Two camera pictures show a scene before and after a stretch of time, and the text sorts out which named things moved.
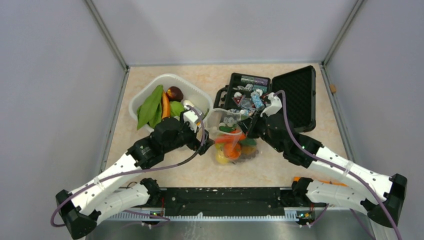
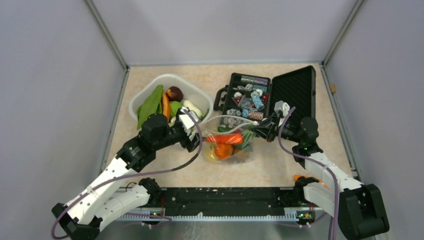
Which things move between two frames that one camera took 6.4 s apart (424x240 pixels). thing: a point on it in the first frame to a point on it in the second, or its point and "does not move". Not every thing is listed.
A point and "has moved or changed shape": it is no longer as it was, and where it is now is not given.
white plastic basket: (190, 91) does not move
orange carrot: (232, 137) does not move
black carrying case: (297, 88) does not move
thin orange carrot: (166, 106) does not move
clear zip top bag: (231, 145) has moved or changed shape
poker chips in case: (247, 95) does not move
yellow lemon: (221, 157) to (211, 154)
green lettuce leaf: (150, 112) does not move
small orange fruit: (232, 150) to (223, 151)
